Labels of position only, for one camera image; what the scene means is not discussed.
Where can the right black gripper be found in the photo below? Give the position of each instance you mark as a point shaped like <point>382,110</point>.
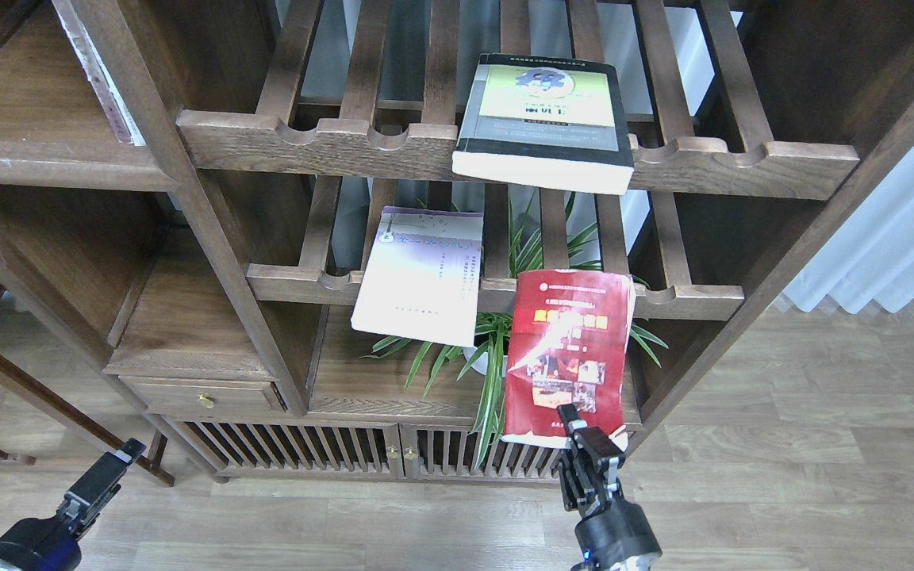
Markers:
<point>613,534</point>

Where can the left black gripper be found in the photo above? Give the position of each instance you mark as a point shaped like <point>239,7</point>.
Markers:
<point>53,543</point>

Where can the red book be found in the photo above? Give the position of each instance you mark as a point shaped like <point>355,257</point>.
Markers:
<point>570,330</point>

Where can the green and black book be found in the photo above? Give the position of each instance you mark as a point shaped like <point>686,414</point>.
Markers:
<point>547,122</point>

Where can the white plant pot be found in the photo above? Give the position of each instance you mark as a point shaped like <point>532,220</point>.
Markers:
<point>478,359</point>

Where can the green spider plant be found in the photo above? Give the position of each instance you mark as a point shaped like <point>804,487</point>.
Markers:
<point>525,253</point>

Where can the brass drawer knob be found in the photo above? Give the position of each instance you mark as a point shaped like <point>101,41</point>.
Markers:
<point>206,401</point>

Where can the white and purple book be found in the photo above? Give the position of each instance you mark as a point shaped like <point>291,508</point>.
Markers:
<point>422,277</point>

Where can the dark wooden bookshelf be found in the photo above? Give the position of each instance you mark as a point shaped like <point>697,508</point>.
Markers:
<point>221,257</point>

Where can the white curtain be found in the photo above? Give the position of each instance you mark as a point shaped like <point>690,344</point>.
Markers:
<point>870,259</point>

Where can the white standing book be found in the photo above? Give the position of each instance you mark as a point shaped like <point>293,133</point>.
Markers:
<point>117,113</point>

